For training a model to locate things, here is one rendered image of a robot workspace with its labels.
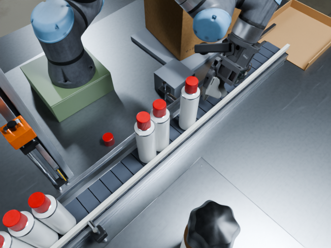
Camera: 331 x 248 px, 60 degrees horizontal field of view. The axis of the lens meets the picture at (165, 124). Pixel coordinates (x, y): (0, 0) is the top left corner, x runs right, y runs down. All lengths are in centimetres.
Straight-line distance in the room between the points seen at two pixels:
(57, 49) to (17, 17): 215
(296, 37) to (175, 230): 93
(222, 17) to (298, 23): 82
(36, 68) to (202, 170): 65
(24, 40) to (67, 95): 46
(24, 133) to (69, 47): 39
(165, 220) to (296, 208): 37
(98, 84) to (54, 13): 26
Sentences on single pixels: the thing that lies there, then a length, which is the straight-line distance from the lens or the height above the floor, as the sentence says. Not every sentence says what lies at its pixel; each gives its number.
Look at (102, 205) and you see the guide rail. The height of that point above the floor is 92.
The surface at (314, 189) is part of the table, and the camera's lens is 96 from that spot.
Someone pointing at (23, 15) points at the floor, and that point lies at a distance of 303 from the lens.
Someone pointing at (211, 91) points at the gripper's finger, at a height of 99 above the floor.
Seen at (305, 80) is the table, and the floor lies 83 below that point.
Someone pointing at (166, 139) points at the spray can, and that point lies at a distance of 79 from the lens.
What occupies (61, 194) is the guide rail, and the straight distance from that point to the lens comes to 75.
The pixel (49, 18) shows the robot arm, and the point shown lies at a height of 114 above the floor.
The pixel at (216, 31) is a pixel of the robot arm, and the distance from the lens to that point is 64.
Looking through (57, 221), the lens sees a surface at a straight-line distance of 70.
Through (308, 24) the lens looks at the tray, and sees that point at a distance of 143.
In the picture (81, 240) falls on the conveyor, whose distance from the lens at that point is 81.
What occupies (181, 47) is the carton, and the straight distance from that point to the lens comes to 107.
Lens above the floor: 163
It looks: 57 degrees down
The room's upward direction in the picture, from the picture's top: straight up
